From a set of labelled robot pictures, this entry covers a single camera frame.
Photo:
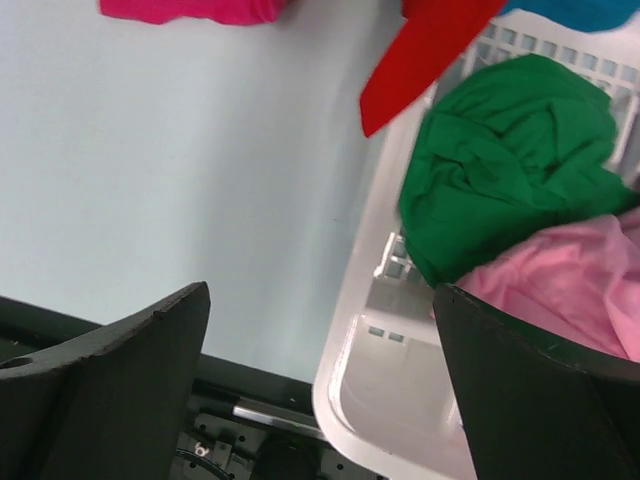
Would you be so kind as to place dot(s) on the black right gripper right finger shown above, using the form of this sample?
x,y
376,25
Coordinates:
x,y
533,404

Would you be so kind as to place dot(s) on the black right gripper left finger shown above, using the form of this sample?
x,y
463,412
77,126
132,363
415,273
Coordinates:
x,y
109,403

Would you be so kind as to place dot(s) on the light pink t-shirt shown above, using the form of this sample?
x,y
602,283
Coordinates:
x,y
579,281

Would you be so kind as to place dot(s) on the red t-shirt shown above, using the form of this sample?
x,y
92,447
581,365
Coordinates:
x,y
435,33

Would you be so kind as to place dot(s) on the green t-shirt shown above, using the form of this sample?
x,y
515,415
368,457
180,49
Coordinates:
x,y
517,147

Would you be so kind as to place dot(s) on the white plastic laundry basket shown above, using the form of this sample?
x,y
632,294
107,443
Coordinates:
x,y
382,395

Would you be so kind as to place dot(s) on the blue t-shirt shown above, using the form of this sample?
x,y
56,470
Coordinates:
x,y
588,16

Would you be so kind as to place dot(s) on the magenta t-shirt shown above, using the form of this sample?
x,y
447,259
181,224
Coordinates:
x,y
225,12

